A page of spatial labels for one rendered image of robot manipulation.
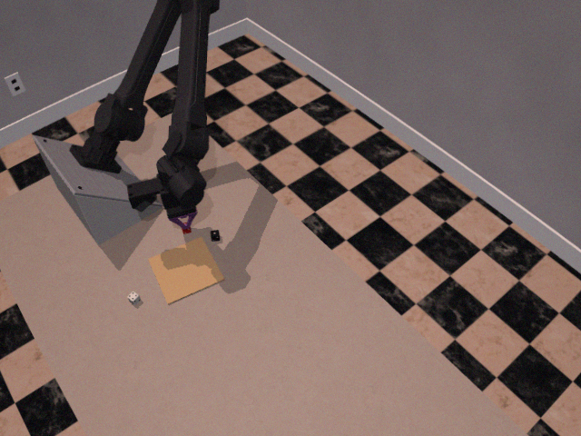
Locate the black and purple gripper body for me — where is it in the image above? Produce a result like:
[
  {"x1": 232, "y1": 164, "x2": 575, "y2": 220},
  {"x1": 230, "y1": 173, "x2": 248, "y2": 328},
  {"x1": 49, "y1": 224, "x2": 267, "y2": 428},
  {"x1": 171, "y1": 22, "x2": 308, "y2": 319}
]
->
[{"x1": 162, "y1": 185, "x2": 196, "y2": 219}]

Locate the white die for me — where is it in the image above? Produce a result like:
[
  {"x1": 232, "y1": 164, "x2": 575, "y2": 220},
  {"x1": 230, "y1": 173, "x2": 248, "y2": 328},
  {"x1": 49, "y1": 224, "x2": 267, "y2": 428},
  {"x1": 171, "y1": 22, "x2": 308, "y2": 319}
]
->
[{"x1": 127, "y1": 292, "x2": 141, "y2": 305}]

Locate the tan mat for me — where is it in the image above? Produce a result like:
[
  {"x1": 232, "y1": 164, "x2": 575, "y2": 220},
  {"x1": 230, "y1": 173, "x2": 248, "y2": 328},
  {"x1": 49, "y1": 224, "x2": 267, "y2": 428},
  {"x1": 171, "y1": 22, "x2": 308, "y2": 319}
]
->
[{"x1": 148, "y1": 237, "x2": 225, "y2": 304}]

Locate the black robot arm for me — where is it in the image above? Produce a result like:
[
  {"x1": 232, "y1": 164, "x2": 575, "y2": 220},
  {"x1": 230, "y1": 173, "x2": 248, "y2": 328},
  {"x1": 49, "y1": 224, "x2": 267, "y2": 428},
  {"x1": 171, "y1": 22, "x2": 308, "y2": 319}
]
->
[{"x1": 70, "y1": 0, "x2": 220, "y2": 212}]

